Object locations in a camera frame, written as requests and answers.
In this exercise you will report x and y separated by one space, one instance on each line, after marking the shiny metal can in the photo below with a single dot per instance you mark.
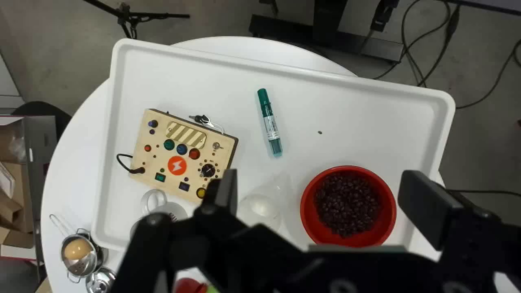
99 281

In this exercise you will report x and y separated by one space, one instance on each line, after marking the dark coffee beans heap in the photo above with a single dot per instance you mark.
346 206

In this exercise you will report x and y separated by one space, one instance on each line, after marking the black tripod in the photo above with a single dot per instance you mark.
130 17

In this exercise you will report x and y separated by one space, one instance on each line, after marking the cardboard box stack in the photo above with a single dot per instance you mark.
16 190

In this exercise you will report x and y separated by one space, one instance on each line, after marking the white plastic tray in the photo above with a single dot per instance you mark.
351 120

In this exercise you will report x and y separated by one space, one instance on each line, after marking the red bowl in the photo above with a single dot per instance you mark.
307 213

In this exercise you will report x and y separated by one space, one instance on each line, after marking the brown egg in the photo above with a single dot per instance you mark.
76 250

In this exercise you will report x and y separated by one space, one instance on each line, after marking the black stand base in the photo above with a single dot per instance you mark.
325 34

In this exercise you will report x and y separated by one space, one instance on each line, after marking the wooden circuit board with buttons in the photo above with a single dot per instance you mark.
162 139

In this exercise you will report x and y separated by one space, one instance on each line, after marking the green marker pen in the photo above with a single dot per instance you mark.
268 125

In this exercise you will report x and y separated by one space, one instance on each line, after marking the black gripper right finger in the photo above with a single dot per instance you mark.
431 206

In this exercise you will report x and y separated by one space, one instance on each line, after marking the clear plastic measuring cup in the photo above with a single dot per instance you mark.
265 204

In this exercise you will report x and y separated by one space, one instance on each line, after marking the small white cup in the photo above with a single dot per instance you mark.
162 204

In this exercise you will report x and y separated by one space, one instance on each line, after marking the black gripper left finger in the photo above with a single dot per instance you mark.
221 191

